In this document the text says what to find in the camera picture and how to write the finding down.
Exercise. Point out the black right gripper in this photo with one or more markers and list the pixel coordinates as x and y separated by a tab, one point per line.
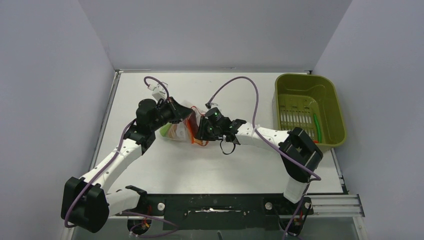
203	134

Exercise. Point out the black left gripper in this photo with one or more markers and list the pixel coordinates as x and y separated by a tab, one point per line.
182	111

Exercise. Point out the clear zip top bag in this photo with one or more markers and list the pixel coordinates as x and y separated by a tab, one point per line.
180	131

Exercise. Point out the green toy starfruit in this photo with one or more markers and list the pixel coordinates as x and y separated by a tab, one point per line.
164	130

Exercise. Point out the olive green plastic tub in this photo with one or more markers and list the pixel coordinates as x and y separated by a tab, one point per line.
298	96

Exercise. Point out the green toy chili pepper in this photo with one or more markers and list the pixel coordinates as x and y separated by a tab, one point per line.
318	128

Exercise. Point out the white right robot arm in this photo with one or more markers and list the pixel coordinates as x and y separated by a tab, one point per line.
299	153

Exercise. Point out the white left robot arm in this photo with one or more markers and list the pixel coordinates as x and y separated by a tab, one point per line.
86	202

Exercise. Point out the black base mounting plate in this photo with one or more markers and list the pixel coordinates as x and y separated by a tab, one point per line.
267	211

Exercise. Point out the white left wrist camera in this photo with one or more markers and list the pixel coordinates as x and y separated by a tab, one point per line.
158	91

